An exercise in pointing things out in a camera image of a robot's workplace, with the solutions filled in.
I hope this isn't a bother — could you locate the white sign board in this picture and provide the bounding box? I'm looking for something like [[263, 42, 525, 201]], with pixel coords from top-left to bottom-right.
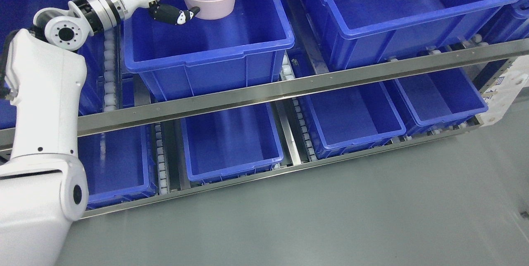
[[480, 55, 529, 126]]

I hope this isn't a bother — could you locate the steel shelf rack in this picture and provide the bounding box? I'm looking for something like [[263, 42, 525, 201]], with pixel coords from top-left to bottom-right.
[[0, 0, 529, 220]]

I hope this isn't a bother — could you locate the lower far right blue bin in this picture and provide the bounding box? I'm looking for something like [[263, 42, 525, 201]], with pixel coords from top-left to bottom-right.
[[384, 68, 488, 136]]

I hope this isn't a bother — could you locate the upper middle blue bin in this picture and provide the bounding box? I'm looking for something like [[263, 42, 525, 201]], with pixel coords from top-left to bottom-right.
[[121, 0, 295, 102]]

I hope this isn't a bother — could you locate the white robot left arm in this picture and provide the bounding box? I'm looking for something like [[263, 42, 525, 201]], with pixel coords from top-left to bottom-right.
[[1, 0, 124, 266]]

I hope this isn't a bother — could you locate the lower middle blue bin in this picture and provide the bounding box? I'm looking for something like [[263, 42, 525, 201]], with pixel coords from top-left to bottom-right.
[[180, 103, 285, 184]]

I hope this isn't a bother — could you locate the far upper right blue bin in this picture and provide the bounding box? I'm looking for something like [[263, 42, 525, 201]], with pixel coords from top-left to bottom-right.
[[478, 0, 529, 44]]

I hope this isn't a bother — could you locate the lower left blue bin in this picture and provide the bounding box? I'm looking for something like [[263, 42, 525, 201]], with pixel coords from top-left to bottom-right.
[[78, 126, 157, 210]]

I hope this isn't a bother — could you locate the upper left blue bin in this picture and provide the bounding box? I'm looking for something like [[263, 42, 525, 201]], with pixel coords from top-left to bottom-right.
[[0, 0, 119, 115]]

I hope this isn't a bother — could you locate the lower right-centre blue bin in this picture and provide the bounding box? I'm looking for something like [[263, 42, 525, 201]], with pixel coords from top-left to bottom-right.
[[298, 82, 406, 159]]

